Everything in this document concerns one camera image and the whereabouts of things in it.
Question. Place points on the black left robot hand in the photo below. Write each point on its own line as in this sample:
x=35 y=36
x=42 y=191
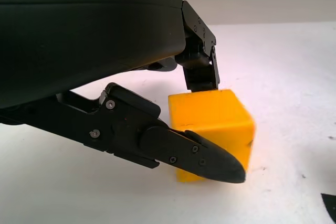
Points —
x=78 y=37

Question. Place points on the black tape strip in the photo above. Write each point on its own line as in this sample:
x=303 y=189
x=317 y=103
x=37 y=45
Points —
x=330 y=207

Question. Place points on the yellow cube block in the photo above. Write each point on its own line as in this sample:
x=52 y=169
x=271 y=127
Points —
x=218 y=113

